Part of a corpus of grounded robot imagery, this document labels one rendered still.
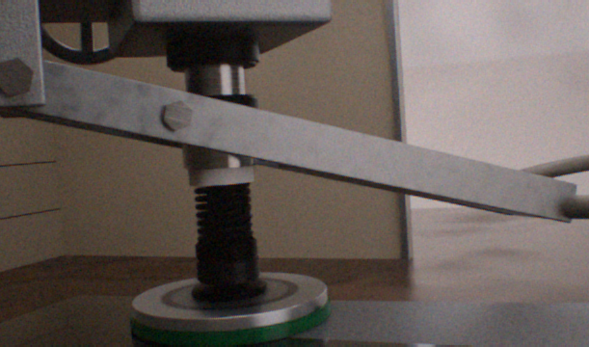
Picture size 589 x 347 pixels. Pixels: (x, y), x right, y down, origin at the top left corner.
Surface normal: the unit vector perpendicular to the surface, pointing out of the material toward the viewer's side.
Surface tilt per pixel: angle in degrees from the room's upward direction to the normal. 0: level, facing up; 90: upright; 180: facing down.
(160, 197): 90
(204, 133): 90
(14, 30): 90
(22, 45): 90
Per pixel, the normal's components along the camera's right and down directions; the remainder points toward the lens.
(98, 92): 0.35, 0.03
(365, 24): -0.39, 0.07
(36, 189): 0.92, -0.04
